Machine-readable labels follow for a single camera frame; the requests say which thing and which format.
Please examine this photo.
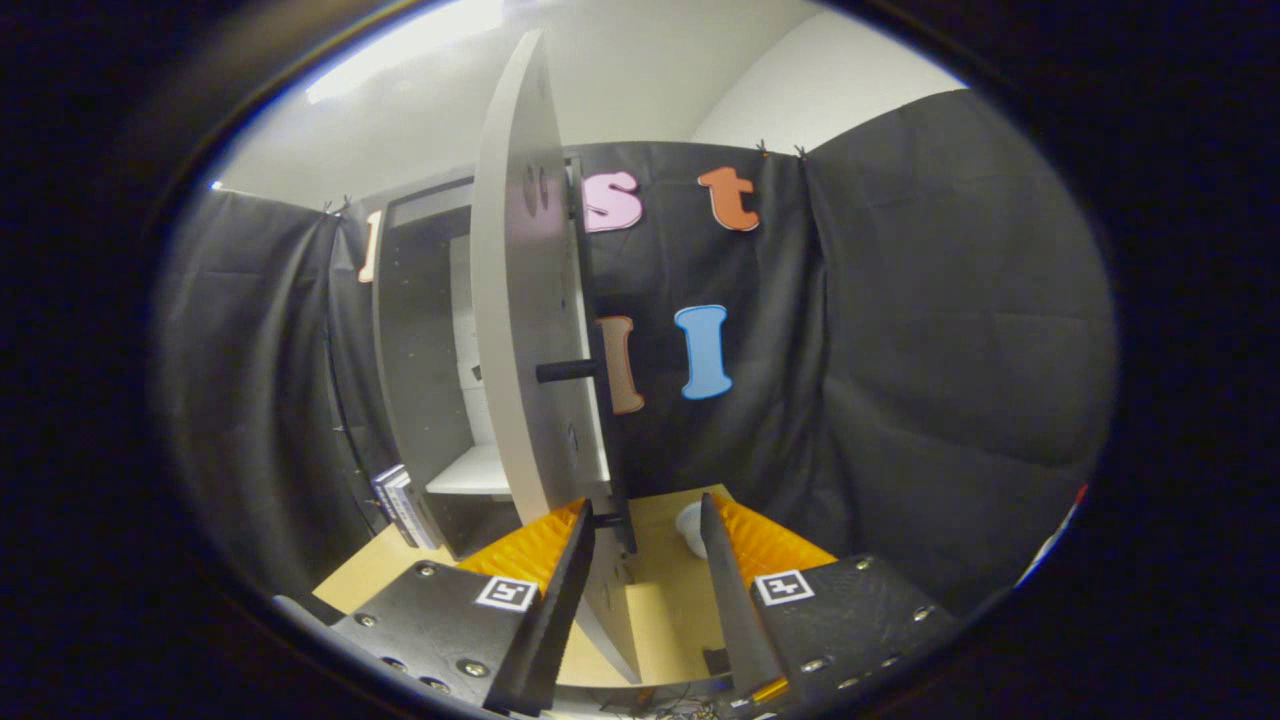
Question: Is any black door handle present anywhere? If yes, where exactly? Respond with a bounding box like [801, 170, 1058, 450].
[535, 340, 638, 556]

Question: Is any white cabinet shelf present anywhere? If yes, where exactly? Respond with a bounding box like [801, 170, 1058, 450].
[425, 443, 513, 498]

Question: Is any small white object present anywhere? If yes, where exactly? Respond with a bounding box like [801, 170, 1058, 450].
[675, 500, 708, 559]

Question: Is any white cabinet door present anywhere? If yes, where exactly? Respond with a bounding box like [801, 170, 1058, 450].
[470, 28, 646, 686]

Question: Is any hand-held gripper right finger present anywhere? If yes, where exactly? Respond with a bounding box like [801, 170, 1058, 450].
[699, 492, 963, 706]

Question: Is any dark grey cabinet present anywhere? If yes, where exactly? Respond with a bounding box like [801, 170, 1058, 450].
[372, 175, 531, 561]

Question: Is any black backdrop cloth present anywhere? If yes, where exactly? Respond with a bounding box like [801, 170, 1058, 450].
[150, 88, 1119, 616]

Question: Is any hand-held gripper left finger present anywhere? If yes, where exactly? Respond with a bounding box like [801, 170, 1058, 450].
[330, 497, 596, 716]

